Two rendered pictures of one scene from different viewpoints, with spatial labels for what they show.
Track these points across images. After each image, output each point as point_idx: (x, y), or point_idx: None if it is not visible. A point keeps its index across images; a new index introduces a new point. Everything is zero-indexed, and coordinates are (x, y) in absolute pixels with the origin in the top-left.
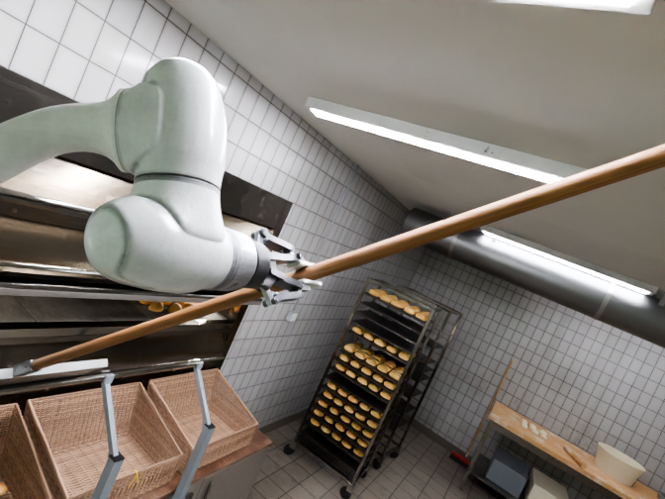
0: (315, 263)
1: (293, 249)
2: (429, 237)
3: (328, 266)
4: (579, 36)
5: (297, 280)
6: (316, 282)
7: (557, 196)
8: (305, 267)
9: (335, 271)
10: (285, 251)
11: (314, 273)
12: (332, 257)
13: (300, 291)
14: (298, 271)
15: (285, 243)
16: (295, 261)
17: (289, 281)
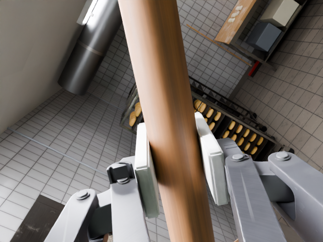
0: (144, 119)
1: (89, 194)
2: None
3: (164, 64)
4: None
5: (230, 176)
6: (200, 122)
7: None
8: (155, 153)
9: (181, 40)
10: (99, 227)
11: (181, 120)
12: (130, 48)
13: (275, 164)
14: (167, 177)
15: (56, 233)
16: (140, 186)
17: (266, 216)
